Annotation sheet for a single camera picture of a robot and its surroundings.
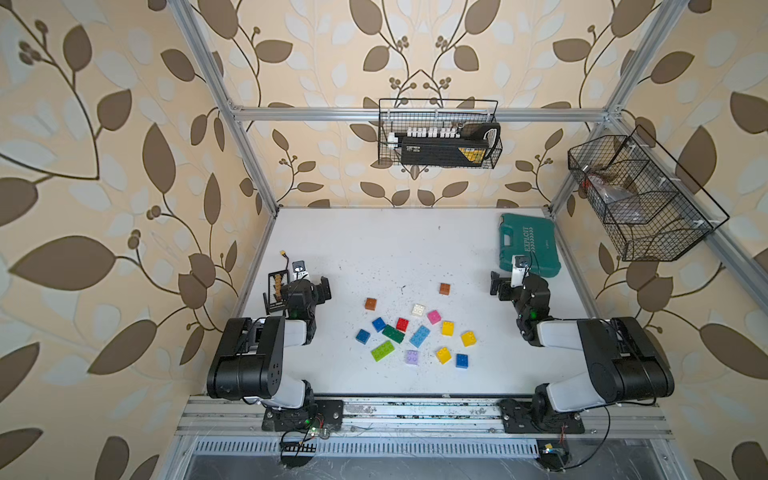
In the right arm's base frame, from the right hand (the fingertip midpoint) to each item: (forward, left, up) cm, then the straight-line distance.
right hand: (509, 272), depth 93 cm
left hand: (+1, +64, 0) cm, 64 cm away
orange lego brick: (-2, +20, -6) cm, 21 cm away
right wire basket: (-1, -28, +27) cm, 39 cm away
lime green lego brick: (-21, +41, -6) cm, 46 cm away
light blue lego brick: (-17, +30, -7) cm, 35 cm away
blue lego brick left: (-17, +47, -5) cm, 50 cm away
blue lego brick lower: (-25, +18, -6) cm, 31 cm away
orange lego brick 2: (-6, +44, -5) cm, 45 cm away
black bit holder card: (+3, +76, -5) cm, 76 cm away
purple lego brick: (-23, +33, -5) cm, 40 cm away
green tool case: (+16, -13, -2) cm, 20 cm away
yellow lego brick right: (-18, +16, -6) cm, 25 cm away
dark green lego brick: (-16, +38, -7) cm, 41 cm away
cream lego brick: (-9, +30, -5) cm, 31 cm away
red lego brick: (-13, +35, -6) cm, 38 cm away
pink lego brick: (-11, +25, -6) cm, 28 cm away
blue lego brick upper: (-13, +42, -5) cm, 44 cm away
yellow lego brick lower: (-23, +23, -6) cm, 33 cm away
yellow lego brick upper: (-15, +21, -6) cm, 26 cm away
